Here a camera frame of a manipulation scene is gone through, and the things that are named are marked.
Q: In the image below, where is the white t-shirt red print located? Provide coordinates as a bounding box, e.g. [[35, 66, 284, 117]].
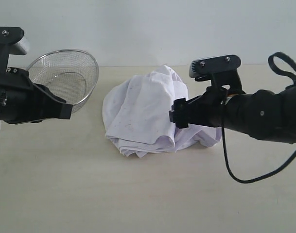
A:
[[102, 65, 222, 158]]

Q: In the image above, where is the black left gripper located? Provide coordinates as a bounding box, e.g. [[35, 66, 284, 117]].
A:
[[0, 67, 73, 124]]

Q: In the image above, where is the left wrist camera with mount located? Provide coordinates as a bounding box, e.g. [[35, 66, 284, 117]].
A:
[[0, 26, 30, 78]]

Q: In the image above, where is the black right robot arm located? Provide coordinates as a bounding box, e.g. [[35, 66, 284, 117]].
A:
[[169, 86, 296, 144]]

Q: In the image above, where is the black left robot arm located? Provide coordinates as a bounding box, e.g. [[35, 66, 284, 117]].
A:
[[0, 67, 73, 124]]

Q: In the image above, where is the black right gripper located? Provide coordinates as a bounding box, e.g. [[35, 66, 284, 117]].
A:
[[169, 87, 228, 129]]

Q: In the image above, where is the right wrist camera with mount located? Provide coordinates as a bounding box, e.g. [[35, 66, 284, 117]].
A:
[[189, 54, 243, 93]]

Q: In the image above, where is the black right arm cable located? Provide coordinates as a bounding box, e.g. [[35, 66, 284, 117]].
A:
[[220, 51, 296, 184]]

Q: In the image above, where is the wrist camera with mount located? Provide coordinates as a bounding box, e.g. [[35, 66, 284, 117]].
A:
[[0, 26, 30, 78], [189, 54, 243, 93]]

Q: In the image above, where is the metal wire mesh basket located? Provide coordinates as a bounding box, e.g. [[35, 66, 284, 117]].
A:
[[26, 49, 99, 114]]

